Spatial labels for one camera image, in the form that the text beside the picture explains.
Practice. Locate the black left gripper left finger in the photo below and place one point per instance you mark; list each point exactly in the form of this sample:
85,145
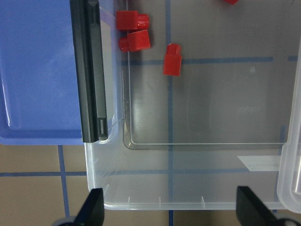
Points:
92,211

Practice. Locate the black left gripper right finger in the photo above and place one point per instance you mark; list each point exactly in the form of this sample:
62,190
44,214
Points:
251,211

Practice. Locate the clear plastic box lid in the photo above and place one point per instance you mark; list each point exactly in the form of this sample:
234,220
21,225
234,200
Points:
289,178

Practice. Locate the red block picked one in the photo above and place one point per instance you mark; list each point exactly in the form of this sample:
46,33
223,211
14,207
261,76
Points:
172,60

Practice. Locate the blue plastic tray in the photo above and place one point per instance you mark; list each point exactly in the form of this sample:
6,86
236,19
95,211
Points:
39,103

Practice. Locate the clear plastic storage box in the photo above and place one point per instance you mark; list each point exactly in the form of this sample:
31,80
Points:
187,142

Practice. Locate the red block lower pair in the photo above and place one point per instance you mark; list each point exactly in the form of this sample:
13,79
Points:
135,41

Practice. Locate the red block pair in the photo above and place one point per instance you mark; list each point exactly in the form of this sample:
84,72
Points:
135,41
131,20

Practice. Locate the red block upper pair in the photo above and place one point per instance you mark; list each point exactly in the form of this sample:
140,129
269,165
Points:
131,20

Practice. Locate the red block far right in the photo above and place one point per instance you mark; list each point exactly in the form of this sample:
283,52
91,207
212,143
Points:
232,2

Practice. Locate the black box latch handle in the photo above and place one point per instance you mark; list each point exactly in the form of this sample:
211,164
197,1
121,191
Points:
87,42

